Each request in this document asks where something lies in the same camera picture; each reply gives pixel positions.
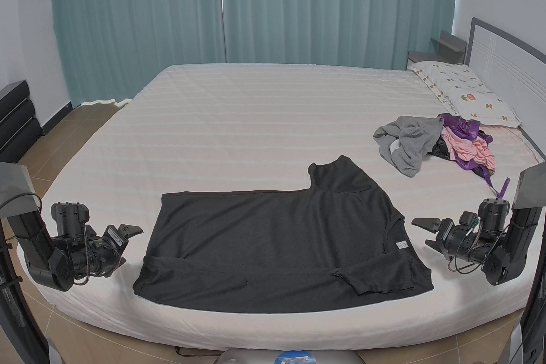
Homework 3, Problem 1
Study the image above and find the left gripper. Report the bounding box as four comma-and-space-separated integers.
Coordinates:
77, 224, 144, 279

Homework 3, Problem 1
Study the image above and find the white printed pillow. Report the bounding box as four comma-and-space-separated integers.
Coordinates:
407, 61, 522, 129

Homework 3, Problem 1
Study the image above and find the grey bedside table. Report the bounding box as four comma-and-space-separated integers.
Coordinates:
407, 30, 467, 65

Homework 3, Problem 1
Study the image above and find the black T-shirt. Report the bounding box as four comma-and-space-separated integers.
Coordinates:
133, 154, 435, 314

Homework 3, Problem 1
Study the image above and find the black chest of drawers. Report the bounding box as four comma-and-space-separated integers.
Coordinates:
0, 81, 44, 165

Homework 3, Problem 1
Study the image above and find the grey garment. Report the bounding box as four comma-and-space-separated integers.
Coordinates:
373, 115, 445, 178

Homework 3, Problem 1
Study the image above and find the black cable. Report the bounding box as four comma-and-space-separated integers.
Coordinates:
173, 346, 223, 357
447, 256, 483, 275
0, 192, 44, 212

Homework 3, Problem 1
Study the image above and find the bed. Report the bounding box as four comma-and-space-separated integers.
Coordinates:
16, 17, 546, 351

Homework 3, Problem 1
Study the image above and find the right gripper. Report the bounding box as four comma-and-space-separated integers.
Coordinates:
411, 217, 485, 266

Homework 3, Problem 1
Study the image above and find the pile of clothes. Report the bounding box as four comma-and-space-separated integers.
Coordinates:
431, 113, 512, 198

